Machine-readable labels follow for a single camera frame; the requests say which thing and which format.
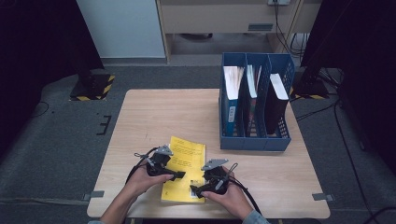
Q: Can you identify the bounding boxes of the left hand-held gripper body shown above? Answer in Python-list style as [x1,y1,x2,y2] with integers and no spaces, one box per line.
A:
[134,144,174,177]

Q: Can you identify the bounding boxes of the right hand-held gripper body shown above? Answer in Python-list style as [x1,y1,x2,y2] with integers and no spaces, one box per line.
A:
[201,159,231,195]

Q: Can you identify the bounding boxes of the yellow book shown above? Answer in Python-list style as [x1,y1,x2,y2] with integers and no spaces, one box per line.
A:
[161,135,207,203]

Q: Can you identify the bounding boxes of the blue plastic file rack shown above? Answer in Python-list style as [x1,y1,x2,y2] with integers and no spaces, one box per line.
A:
[219,51,297,152]

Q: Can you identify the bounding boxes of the blue book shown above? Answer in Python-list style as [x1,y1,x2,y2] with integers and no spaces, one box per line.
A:
[222,65,246,138]

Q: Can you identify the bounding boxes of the teal illustrated book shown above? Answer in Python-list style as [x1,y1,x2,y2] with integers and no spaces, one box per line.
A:
[246,63,263,138]

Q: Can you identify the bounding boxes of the black book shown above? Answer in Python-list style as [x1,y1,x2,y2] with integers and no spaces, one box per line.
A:
[264,73,290,136]

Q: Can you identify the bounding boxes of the person's right hand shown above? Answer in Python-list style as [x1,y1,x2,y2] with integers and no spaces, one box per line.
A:
[201,167,253,220]

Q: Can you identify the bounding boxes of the person's left hand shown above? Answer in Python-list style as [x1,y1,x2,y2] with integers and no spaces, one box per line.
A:
[124,164,175,198]

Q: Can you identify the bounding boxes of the grey tape piece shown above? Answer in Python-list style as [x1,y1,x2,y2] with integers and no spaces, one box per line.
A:
[312,192,335,202]
[82,190,106,202]

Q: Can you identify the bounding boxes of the striped black stand base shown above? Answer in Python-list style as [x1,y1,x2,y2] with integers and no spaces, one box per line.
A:
[289,73,331,101]
[68,69,116,102]

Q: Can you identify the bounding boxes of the white cabinet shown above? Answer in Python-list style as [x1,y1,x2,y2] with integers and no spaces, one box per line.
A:
[76,0,166,59]

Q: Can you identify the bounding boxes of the beige desk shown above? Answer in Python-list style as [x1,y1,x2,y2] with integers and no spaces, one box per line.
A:
[155,0,321,64]

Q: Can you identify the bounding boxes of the black curtain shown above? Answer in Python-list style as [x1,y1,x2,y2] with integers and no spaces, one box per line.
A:
[0,0,106,157]
[300,0,396,175]

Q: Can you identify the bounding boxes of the left hand-held gripper cable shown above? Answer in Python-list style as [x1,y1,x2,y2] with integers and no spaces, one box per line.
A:
[125,147,160,185]

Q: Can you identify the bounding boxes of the hand-held gripper cable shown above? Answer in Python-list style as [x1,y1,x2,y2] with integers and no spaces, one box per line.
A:
[226,162,263,216]
[125,147,160,185]

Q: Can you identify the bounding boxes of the right hand-held gripper cable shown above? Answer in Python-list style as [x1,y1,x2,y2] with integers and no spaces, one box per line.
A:
[226,162,263,216]

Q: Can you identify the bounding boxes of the thin black floor cable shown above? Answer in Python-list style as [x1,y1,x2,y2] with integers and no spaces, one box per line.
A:
[29,101,50,119]

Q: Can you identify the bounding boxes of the long black floor cable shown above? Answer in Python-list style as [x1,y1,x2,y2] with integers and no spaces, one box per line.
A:
[293,99,375,224]

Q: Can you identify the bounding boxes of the hanging black cables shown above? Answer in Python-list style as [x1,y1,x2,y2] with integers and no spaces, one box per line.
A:
[273,4,309,59]

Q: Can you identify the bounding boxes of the thick black floor cable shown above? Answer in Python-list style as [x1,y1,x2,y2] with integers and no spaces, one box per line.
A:
[363,205,396,224]

